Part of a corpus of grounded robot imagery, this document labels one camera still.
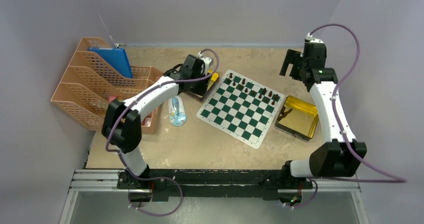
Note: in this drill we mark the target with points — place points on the pink bottle in rack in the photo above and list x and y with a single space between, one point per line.
112 98

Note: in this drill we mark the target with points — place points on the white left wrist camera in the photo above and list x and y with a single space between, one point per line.
208 62

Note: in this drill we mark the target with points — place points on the orange plastic file rack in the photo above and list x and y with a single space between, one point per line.
89 83

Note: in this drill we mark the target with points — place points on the dark wooden king piece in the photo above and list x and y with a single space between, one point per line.
284 113

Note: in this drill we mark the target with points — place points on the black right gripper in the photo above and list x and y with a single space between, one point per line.
293 57

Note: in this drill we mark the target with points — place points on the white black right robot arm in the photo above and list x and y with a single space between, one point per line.
337 156

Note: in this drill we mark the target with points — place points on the small orange plastic box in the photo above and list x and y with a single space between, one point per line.
149 124

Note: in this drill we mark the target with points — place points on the light blue round item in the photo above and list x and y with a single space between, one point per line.
176 112

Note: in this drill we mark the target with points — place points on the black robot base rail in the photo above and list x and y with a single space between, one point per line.
269 185

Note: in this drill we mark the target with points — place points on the gold tin with dark pieces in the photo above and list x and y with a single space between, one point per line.
302 122

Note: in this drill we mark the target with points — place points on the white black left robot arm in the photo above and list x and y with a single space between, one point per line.
123 119

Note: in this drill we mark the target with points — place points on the gold tin with light pieces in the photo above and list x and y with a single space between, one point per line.
211 85

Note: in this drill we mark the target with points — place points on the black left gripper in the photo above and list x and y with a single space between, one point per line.
201 90

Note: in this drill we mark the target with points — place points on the green white chess board mat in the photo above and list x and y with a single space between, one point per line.
238 114

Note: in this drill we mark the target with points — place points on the blue folder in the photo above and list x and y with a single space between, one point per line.
116 57

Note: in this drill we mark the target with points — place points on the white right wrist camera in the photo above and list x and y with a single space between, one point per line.
311 43

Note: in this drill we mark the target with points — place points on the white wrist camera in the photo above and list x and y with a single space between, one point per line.
311 43
208 62

